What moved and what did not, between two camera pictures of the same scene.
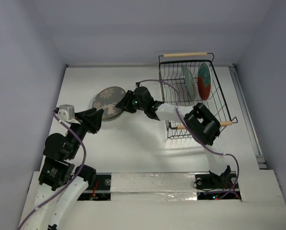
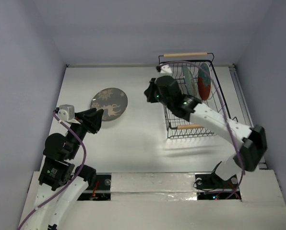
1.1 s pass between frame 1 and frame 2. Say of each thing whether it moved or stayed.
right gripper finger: moved
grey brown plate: stayed
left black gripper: stayed
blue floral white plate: stayed
